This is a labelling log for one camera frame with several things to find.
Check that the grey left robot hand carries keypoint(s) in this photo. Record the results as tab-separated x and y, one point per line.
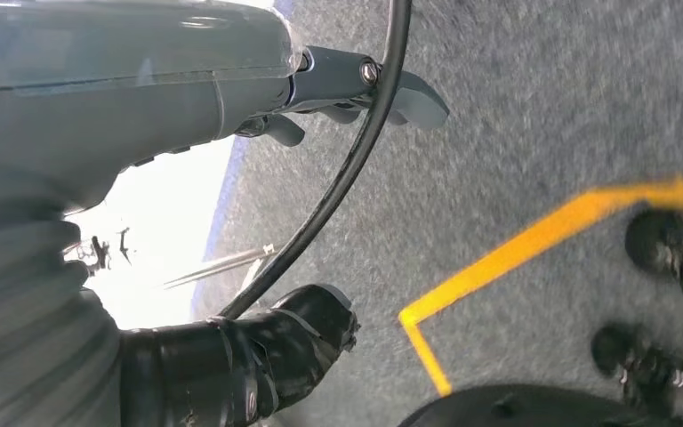
112	88

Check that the yellow floor tape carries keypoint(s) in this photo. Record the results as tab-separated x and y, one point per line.
524	247

